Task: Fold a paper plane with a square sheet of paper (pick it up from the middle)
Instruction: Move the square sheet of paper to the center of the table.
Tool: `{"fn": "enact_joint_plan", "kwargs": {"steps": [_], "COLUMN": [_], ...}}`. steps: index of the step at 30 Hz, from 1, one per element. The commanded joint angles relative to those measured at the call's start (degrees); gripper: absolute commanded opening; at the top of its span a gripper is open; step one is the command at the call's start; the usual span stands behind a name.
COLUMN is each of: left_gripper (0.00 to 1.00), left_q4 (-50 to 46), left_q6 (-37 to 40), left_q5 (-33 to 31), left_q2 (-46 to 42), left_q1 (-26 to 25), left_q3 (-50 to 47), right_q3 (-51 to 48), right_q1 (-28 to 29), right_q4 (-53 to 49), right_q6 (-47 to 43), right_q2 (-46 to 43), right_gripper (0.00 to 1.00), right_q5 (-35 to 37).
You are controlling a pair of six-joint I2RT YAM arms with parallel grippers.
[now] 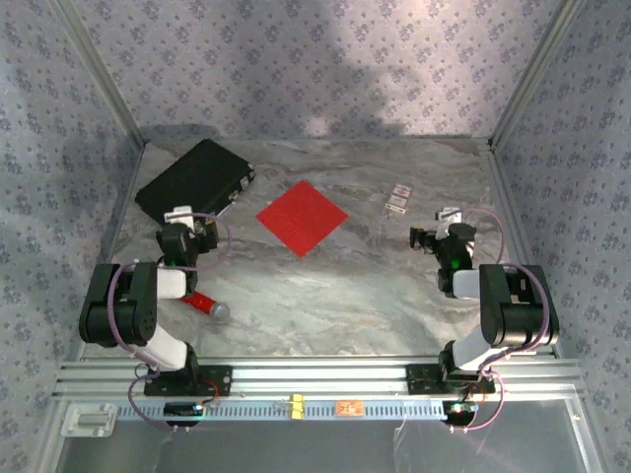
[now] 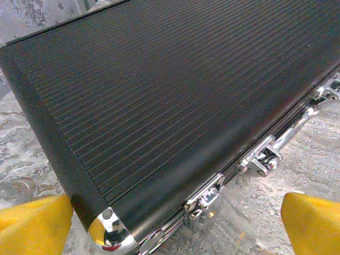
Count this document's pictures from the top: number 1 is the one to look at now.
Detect clear front panel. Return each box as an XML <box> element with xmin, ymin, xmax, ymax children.
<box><xmin>53</xmin><ymin>418</ymin><xmax>600</xmax><ymax>473</ymax></box>

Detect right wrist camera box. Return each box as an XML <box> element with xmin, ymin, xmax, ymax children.
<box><xmin>434</xmin><ymin>206</ymin><xmax>464</xmax><ymax>238</ymax></box>

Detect aluminium side rail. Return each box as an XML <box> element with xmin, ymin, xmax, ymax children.
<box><xmin>485</xmin><ymin>147</ymin><xmax>563</xmax><ymax>359</ymax></box>

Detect white plastic bracket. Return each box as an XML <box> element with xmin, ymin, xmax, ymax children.
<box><xmin>61</xmin><ymin>402</ymin><xmax>118</xmax><ymax>439</ymax></box>

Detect aluminium front rail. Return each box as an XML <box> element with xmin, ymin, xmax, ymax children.
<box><xmin>52</xmin><ymin>358</ymin><xmax>586</xmax><ymax>398</ymax></box>

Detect aluminium corner post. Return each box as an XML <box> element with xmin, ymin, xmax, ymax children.
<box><xmin>48</xmin><ymin>0</ymin><xmax>149</xmax><ymax>148</ymax></box>
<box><xmin>486</xmin><ymin>0</ymin><xmax>588</xmax><ymax>152</ymax></box>

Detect left control board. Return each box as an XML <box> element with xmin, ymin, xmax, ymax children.
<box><xmin>164</xmin><ymin>401</ymin><xmax>206</xmax><ymax>420</ymax></box>

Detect red marker with grey cap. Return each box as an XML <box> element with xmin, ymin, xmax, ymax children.
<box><xmin>179</xmin><ymin>290</ymin><xmax>232</xmax><ymax>324</ymax></box>

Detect small clear labelled packet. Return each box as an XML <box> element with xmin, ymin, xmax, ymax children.
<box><xmin>382</xmin><ymin>182</ymin><xmax>413</xmax><ymax>214</ymax></box>

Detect control board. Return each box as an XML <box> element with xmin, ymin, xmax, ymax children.
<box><xmin>164</xmin><ymin>401</ymin><xmax>206</xmax><ymax>420</ymax></box>
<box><xmin>442</xmin><ymin>400</ymin><xmax>479</xmax><ymax>425</ymax></box>

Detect black hard case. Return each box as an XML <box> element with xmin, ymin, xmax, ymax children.
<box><xmin>134</xmin><ymin>138</ymin><xmax>256</xmax><ymax>229</ymax></box>

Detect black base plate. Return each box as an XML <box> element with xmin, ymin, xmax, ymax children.
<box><xmin>405</xmin><ymin>363</ymin><xmax>497</xmax><ymax>395</ymax></box>
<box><xmin>143</xmin><ymin>364</ymin><xmax>234</xmax><ymax>398</ymax></box>

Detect grey slotted cable duct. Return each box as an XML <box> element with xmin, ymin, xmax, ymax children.
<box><xmin>113</xmin><ymin>397</ymin><xmax>448</xmax><ymax>421</ymax></box>

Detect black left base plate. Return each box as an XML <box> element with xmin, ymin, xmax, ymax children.
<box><xmin>143</xmin><ymin>364</ymin><xmax>234</xmax><ymax>398</ymax></box>

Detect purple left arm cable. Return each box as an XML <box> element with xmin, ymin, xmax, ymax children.
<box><xmin>106</xmin><ymin>211</ymin><xmax>233</xmax><ymax>435</ymax></box>

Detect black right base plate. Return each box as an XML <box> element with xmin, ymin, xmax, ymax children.
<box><xmin>405</xmin><ymin>363</ymin><xmax>497</xmax><ymax>395</ymax></box>

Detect right control board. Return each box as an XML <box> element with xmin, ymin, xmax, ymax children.
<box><xmin>442</xmin><ymin>400</ymin><xmax>479</xmax><ymax>425</ymax></box>

